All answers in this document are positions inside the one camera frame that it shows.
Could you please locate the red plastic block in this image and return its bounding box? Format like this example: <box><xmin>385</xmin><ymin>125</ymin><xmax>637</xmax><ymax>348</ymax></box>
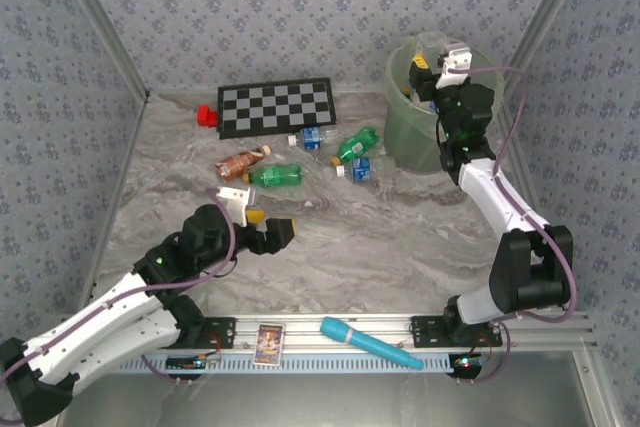
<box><xmin>196</xmin><ymin>104</ymin><xmax>220</xmax><ymax>129</ymax></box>

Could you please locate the small circuit board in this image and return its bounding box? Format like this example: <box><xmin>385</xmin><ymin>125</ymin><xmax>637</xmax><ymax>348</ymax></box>
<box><xmin>165</xmin><ymin>352</ymin><xmax>222</xmax><ymax>373</ymax></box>
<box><xmin>451</xmin><ymin>353</ymin><xmax>489</xmax><ymax>372</ymax></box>

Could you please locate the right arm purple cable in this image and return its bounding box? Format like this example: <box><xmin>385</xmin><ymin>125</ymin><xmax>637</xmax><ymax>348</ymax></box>
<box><xmin>462</xmin><ymin>64</ymin><xmax>579</xmax><ymax>384</ymax></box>

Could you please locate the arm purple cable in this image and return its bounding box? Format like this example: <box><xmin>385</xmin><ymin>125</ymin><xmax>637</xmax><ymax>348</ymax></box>
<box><xmin>462</xmin><ymin>64</ymin><xmax>579</xmax><ymax>384</ymax></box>
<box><xmin>0</xmin><ymin>189</ymin><xmax>239</xmax><ymax>423</ymax></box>

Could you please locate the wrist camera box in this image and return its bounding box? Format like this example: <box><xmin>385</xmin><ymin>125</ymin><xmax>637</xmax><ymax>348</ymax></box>
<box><xmin>213</xmin><ymin>185</ymin><xmax>252</xmax><ymax>228</ymax></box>
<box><xmin>434</xmin><ymin>46</ymin><xmax>474</xmax><ymax>92</ymax></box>

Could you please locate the translucent green bin liner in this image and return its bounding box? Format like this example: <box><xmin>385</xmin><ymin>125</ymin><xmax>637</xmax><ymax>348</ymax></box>
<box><xmin>383</xmin><ymin>34</ymin><xmax>506</xmax><ymax>146</ymax></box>

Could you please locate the brown bottle beige cap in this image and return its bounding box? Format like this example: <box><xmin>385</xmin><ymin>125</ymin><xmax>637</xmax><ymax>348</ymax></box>
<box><xmin>214</xmin><ymin>145</ymin><xmax>273</xmax><ymax>182</ymax></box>

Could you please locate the long aluminium base rail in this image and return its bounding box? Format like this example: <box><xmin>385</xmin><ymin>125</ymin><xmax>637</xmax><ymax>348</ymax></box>
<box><xmin>144</xmin><ymin>311</ymin><xmax>599</xmax><ymax>354</ymax></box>

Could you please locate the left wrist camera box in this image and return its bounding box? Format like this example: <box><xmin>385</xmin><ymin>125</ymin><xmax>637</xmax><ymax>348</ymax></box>
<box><xmin>213</xmin><ymin>185</ymin><xmax>252</xmax><ymax>228</ymax></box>

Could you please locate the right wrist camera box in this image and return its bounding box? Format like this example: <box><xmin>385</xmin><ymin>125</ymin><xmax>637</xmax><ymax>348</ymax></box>
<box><xmin>434</xmin><ymin>46</ymin><xmax>474</xmax><ymax>92</ymax></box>

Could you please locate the green bottle white label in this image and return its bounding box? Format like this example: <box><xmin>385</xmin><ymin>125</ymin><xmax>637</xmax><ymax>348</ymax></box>
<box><xmin>329</xmin><ymin>126</ymin><xmax>381</xmax><ymax>167</ymax></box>

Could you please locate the large green bottle yellow cap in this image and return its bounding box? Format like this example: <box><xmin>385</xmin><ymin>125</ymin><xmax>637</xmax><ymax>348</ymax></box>
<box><xmin>243</xmin><ymin>162</ymin><xmax>305</xmax><ymax>189</ymax></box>

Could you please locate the blue marker pen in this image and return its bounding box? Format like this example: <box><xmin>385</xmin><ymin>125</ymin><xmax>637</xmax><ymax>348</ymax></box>
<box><xmin>319</xmin><ymin>316</ymin><xmax>425</xmax><ymax>372</ymax></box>

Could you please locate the aluminium frame post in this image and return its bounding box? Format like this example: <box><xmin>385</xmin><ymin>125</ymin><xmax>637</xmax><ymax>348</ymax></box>
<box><xmin>49</xmin><ymin>0</ymin><xmax>152</xmax><ymax>101</ymax></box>
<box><xmin>501</xmin><ymin>0</ymin><xmax>597</xmax><ymax>94</ymax></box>

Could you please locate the black grey checkerboard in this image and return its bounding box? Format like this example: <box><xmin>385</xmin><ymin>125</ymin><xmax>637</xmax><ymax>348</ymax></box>
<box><xmin>217</xmin><ymin>77</ymin><xmax>337</xmax><ymax>141</ymax></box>

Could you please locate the slotted blue cable duct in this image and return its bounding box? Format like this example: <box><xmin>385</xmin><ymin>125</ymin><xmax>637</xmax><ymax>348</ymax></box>
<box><xmin>112</xmin><ymin>352</ymin><xmax>454</xmax><ymax>375</ymax></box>

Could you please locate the small picture card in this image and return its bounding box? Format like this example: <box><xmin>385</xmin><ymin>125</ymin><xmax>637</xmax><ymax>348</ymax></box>
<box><xmin>252</xmin><ymin>322</ymin><xmax>286</xmax><ymax>367</ymax></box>

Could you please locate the green plastic bin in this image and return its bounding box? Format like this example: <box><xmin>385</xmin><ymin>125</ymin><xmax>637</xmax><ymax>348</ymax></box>
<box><xmin>383</xmin><ymin>34</ymin><xmax>506</xmax><ymax>176</ymax></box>

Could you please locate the clear bottle blue label white cap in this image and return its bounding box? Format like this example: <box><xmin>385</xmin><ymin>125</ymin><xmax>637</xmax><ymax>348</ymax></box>
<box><xmin>287</xmin><ymin>126</ymin><xmax>344</xmax><ymax>151</ymax></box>
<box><xmin>335</xmin><ymin>156</ymin><xmax>396</xmax><ymax>183</ymax></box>

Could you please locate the aluminium table side rail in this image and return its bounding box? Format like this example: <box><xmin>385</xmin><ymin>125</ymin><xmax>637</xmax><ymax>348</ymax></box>
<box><xmin>499</xmin><ymin>104</ymin><xmax>572</xmax><ymax>311</ymax></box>
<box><xmin>77</xmin><ymin>91</ymin><xmax>151</xmax><ymax>314</ymax></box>

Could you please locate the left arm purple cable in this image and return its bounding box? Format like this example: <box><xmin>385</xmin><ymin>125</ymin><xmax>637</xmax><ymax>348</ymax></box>
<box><xmin>0</xmin><ymin>189</ymin><xmax>239</xmax><ymax>423</ymax></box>

